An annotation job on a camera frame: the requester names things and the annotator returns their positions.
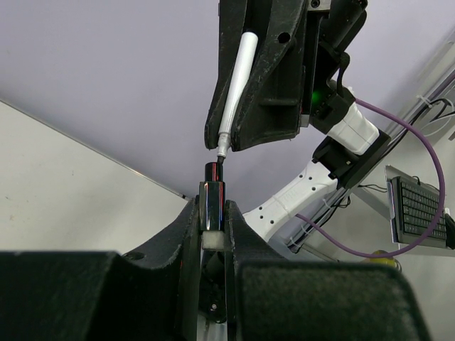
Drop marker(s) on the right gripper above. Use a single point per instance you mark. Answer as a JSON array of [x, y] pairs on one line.
[[269, 108]]

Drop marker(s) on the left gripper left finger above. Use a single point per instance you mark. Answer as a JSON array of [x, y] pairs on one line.
[[149, 293]]

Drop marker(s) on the aluminium front rail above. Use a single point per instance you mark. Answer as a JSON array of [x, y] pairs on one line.
[[365, 217]]

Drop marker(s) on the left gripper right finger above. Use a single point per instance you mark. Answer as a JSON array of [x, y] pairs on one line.
[[271, 298]]

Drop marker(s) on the black keyboard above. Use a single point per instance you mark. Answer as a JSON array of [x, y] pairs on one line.
[[412, 206]]

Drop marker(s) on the black pen cap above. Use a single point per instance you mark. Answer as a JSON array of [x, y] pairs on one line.
[[211, 208]]

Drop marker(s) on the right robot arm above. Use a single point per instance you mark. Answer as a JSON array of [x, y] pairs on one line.
[[346, 155]]

